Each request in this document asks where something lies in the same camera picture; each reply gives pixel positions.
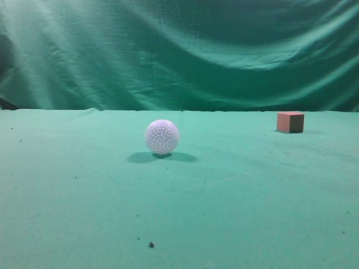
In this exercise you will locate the white dimpled ball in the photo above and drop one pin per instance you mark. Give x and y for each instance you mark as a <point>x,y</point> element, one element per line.
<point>162,136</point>

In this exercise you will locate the red cube block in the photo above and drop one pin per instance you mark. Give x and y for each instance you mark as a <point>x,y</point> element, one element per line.
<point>290,122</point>

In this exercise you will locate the green table cloth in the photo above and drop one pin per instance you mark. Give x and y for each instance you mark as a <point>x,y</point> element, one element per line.
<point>81,189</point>

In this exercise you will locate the green backdrop cloth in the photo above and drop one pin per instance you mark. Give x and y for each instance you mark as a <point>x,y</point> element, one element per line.
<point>180,55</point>

